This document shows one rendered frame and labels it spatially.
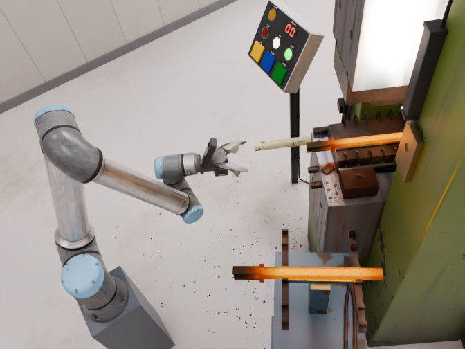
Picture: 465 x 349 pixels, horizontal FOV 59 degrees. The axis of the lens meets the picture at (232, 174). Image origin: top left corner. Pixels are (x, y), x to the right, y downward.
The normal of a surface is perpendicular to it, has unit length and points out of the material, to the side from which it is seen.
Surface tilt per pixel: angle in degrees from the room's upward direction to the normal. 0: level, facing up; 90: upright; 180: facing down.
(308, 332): 0
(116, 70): 0
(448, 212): 90
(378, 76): 90
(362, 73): 90
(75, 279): 5
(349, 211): 90
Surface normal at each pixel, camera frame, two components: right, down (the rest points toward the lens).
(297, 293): -0.13, -0.61
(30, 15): 0.55, 0.62
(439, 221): 0.04, 0.79
